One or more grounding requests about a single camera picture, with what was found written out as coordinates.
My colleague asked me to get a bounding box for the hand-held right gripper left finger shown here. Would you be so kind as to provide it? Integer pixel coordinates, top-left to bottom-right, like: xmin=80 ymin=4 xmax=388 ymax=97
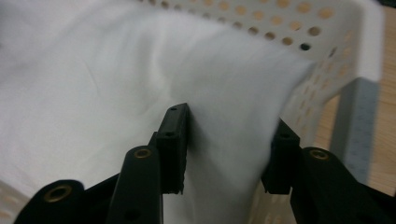
xmin=148 ymin=103 xmax=191 ymax=196

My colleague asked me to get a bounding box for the white cloth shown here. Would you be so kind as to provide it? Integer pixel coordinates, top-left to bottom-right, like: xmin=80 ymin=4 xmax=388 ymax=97
xmin=0 ymin=0 xmax=316 ymax=224

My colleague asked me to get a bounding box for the white perforated plastic basket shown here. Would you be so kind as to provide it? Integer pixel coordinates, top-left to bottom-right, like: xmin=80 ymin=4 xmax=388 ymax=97
xmin=0 ymin=0 xmax=385 ymax=224

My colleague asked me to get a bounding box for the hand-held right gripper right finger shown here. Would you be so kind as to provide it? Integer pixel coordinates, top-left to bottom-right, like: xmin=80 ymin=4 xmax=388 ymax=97
xmin=260 ymin=119 xmax=302 ymax=196

